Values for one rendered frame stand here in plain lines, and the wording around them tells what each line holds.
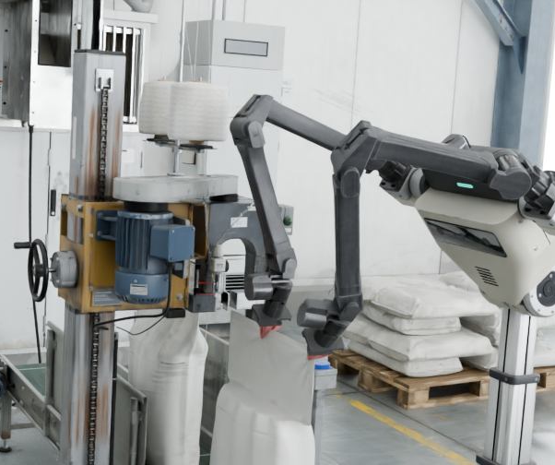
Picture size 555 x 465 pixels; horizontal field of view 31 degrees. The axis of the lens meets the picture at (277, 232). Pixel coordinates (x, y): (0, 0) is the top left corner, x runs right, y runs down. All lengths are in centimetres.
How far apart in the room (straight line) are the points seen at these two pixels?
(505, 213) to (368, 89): 557
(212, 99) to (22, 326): 322
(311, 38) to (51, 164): 284
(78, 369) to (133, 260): 43
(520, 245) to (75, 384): 132
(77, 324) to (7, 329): 279
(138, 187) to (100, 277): 34
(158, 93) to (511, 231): 111
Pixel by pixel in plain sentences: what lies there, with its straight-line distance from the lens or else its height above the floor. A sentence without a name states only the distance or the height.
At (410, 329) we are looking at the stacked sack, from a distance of 567.
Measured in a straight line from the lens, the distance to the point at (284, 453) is 269.
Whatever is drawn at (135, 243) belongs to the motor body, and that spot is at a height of 125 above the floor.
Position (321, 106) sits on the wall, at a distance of 780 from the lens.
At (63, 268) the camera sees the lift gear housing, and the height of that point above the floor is 115.
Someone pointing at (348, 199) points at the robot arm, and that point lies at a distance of 223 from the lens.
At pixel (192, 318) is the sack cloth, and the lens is 325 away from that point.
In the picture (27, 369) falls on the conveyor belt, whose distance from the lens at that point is 469.
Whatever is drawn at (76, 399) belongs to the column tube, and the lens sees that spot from 299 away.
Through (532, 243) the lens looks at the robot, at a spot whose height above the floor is 134.
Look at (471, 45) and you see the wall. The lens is 864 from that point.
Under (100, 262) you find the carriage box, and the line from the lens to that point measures 286.
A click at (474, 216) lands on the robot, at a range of 258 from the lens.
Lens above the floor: 165
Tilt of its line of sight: 7 degrees down
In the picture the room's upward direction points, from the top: 4 degrees clockwise
